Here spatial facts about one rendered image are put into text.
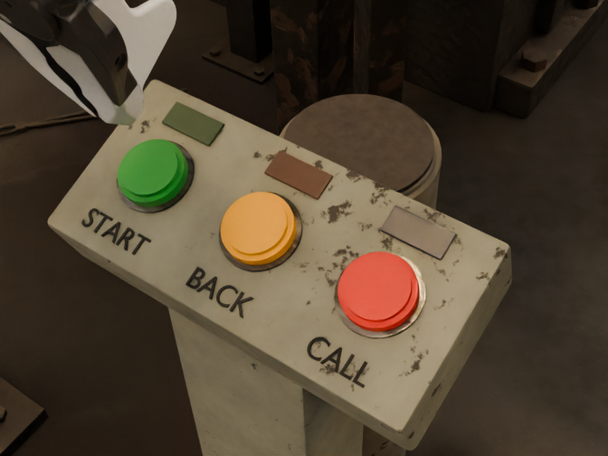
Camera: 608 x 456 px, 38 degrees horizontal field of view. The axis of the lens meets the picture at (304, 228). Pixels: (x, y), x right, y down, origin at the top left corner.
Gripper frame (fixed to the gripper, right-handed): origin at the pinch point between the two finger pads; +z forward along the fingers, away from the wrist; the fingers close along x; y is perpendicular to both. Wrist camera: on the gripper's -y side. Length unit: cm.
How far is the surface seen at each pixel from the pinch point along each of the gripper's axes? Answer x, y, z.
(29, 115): 75, 16, 76
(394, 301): -16.1, -0.3, 5.6
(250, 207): -6.6, 0.6, 5.5
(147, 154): 0.7, 0.6, 5.5
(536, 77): 8, 61, 85
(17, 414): 33, -21, 61
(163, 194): -1.5, -1.0, 5.8
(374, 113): -2.6, 15.3, 20.8
